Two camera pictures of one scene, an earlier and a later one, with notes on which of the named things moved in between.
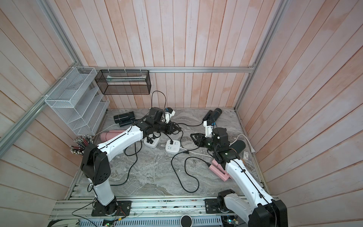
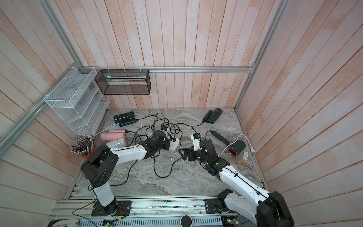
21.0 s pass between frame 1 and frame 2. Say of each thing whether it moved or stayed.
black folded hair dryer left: stayed
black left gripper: moved
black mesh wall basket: stayed
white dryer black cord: stayed
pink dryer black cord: moved
